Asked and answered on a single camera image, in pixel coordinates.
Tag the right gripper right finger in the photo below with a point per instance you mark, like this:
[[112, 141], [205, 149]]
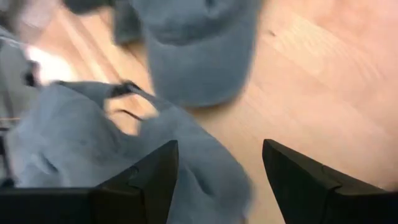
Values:
[[326, 199]]

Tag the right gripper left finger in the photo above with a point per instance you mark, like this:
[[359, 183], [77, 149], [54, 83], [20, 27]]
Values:
[[93, 205]]

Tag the blue-grey baseball cap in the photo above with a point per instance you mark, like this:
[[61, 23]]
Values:
[[77, 146], [199, 62]]

